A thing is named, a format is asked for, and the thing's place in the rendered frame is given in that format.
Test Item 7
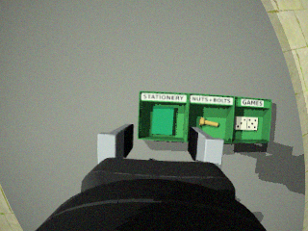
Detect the green three-compartment bin rack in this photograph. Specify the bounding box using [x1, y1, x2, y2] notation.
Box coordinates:
[138, 91, 272, 143]

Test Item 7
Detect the yellow bolt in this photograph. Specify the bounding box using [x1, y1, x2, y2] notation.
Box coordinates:
[199, 117, 218, 127]

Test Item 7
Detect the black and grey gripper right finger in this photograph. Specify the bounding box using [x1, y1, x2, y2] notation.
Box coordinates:
[188, 127, 224, 170]

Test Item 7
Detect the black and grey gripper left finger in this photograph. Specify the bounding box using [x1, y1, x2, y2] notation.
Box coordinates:
[97, 124, 134, 164]

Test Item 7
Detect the white domino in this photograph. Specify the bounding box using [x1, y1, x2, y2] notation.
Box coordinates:
[234, 116, 258, 130]

